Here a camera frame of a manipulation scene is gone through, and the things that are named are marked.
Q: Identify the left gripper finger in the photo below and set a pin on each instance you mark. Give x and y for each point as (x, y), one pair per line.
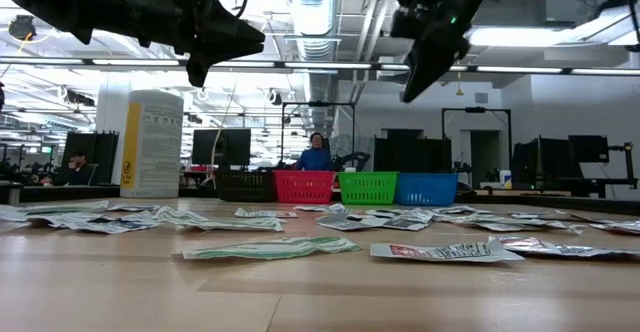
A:
(230, 49)
(230, 29)

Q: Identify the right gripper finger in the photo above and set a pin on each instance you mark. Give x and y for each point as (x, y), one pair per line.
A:
(425, 52)
(445, 52)

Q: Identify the white packet with dark print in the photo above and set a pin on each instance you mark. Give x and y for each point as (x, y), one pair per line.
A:
(87, 217)
(110, 227)
(10, 218)
(142, 217)
(345, 222)
(617, 227)
(545, 224)
(55, 222)
(480, 225)
(540, 215)
(406, 224)
(590, 250)
(372, 213)
(134, 207)

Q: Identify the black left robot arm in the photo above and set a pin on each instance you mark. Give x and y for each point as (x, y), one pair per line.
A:
(100, 7)

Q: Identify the yellow hanging fixture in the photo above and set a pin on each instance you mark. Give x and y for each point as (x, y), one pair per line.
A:
(458, 89)

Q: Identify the ceiling strip light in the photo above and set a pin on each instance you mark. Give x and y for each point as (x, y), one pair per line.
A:
(520, 69)
(135, 62)
(327, 65)

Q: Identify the ceiling panel light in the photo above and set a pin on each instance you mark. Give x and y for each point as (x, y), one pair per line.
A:
(515, 37)

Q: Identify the black computer monitor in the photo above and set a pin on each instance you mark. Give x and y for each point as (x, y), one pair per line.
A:
(588, 148)
(542, 159)
(221, 147)

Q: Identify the white wipes canister yellow label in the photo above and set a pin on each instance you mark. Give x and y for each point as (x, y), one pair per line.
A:
(152, 144)

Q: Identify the person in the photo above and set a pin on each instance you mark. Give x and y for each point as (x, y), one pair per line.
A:
(77, 169)
(314, 157)

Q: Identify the blue plastic basket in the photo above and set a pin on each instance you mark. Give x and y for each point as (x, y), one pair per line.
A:
(426, 189)

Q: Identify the black plastic basket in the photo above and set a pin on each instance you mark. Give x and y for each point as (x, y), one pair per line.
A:
(245, 187)

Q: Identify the white bottle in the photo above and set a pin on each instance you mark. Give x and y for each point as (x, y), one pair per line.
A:
(506, 178)

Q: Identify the green plastic basket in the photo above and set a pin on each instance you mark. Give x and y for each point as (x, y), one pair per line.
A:
(367, 188)

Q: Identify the red plastic basket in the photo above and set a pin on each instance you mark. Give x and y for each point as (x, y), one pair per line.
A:
(304, 187)

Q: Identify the black partition panel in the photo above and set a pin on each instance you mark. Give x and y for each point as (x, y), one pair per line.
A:
(102, 154)

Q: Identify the black ceiling device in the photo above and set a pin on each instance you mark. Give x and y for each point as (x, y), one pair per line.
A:
(22, 27)

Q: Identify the black frame stand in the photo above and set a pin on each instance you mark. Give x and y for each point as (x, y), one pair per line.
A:
(476, 109)
(317, 103)

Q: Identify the silver ventilation duct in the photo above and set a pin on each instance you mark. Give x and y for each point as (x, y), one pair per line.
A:
(315, 22)

